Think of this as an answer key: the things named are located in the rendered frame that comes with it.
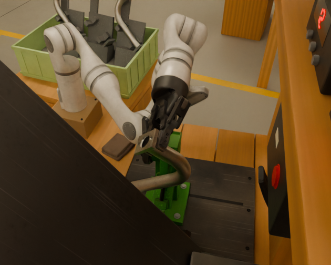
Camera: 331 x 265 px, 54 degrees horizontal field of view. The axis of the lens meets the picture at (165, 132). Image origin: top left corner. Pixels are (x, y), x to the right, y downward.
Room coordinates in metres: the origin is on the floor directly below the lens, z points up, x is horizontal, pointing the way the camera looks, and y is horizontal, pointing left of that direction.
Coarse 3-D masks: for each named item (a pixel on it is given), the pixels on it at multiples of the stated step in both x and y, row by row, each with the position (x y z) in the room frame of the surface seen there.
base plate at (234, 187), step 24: (144, 168) 0.72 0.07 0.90; (192, 168) 0.72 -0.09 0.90; (216, 168) 0.72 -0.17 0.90; (240, 168) 0.72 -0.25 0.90; (144, 192) 0.62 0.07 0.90; (192, 192) 0.62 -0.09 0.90; (216, 192) 0.62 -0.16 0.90; (240, 192) 0.62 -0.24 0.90; (192, 216) 0.54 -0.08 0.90; (216, 216) 0.54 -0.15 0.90; (240, 216) 0.54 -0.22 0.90; (216, 240) 0.46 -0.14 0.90; (240, 240) 0.46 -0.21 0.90
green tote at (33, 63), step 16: (32, 32) 1.59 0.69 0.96; (16, 48) 1.44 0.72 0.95; (32, 48) 1.56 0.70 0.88; (144, 48) 1.44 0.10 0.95; (32, 64) 1.42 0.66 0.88; (48, 64) 1.38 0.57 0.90; (80, 64) 1.32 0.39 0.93; (128, 64) 1.28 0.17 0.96; (144, 64) 1.44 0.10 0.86; (48, 80) 1.39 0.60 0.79; (128, 80) 1.26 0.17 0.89; (128, 96) 1.24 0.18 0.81
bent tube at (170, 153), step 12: (156, 132) 0.43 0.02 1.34; (144, 144) 0.44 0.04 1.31; (156, 156) 0.42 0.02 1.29; (168, 156) 0.42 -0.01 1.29; (180, 156) 0.43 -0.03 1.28; (180, 168) 0.42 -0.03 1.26; (144, 180) 0.49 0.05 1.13; (156, 180) 0.47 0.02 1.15; (168, 180) 0.45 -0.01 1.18; (180, 180) 0.44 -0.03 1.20
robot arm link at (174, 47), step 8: (176, 16) 0.73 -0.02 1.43; (184, 16) 0.74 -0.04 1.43; (168, 24) 0.72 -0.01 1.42; (176, 24) 0.71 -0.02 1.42; (168, 32) 0.70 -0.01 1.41; (176, 32) 0.68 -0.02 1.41; (168, 40) 0.67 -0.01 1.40; (176, 40) 0.66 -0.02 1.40; (168, 48) 0.65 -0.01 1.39; (176, 48) 0.64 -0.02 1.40; (184, 48) 0.64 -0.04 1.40; (168, 56) 0.62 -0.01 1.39; (176, 56) 0.62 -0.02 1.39; (184, 56) 0.62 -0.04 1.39; (192, 56) 0.64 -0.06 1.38; (192, 64) 0.63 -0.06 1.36
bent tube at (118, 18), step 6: (120, 0) 1.58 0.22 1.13; (126, 0) 1.59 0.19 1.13; (120, 6) 1.58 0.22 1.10; (120, 12) 1.58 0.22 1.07; (120, 18) 1.56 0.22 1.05; (120, 24) 1.54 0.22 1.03; (126, 30) 1.51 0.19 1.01; (132, 36) 1.49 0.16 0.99; (132, 42) 1.48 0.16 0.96; (138, 42) 1.48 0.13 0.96
